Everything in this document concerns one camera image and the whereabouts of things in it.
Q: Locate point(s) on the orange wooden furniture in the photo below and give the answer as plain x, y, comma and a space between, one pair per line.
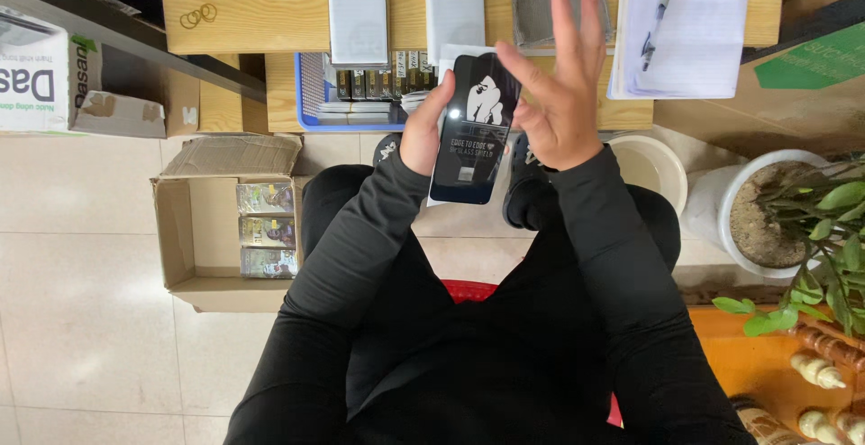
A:
750, 357

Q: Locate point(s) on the white plant pot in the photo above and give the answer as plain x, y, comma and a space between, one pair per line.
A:
709, 202

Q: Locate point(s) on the person's black shoe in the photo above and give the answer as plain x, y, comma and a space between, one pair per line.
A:
386, 149
530, 195

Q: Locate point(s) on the blue ballpoint pen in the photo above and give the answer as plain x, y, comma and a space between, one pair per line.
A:
659, 19

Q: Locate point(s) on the person's black right shoe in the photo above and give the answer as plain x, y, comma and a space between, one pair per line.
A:
530, 195

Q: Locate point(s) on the green leafy plant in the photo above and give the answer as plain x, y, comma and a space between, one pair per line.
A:
831, 242

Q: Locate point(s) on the blue plastic basket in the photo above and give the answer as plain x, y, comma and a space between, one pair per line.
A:
309, 90

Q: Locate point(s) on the black metal frame bar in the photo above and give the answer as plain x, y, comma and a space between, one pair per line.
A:
135, 46

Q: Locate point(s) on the red plastic stool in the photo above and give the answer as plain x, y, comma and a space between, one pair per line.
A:
470, 291

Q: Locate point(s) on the grey flat packet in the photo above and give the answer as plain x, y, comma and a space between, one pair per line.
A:
357, 9
454, 6

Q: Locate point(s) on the person's right hand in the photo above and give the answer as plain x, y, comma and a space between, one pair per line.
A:
566, 107

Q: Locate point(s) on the white printed carton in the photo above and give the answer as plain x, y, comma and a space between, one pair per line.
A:
37, 73

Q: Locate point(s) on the colourful printed packet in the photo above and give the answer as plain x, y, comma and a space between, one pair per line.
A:
267, 232
269, 262
265, 198

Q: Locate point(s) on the row of dark small boxes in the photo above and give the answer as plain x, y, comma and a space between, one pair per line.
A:
382, 80

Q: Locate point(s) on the person's left hand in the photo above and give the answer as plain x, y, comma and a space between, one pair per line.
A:
419, 135

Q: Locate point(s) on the cream turned wooden knob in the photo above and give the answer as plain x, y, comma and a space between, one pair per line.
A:
816, 370
828, 426

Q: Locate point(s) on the person's black clothed body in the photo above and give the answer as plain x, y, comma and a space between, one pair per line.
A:
486, 370

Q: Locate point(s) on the brown patterned bottle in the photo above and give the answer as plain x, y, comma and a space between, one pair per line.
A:
763, 425

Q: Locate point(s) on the bunch of rubber bands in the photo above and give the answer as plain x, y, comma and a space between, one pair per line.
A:
198, 16

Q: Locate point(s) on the black screen protector packet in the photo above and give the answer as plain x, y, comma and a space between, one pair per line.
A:
473, 141

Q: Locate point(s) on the white paper notepad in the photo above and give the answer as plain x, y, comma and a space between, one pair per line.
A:
703, 33

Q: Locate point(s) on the brown carton with green label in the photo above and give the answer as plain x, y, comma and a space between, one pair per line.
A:
763, 104

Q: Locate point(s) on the person's black left shoe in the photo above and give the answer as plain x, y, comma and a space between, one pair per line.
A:
386, 149

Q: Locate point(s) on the stack of white sheets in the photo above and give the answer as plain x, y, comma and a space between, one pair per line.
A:
358, 112

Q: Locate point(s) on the white plastic bowl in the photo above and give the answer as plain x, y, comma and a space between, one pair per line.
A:
649, 168

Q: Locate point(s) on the brown turned wooden rail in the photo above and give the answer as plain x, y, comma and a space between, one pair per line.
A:
831, 347

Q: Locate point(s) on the open brown cardboard box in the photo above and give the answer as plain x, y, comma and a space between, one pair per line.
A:
196, 229

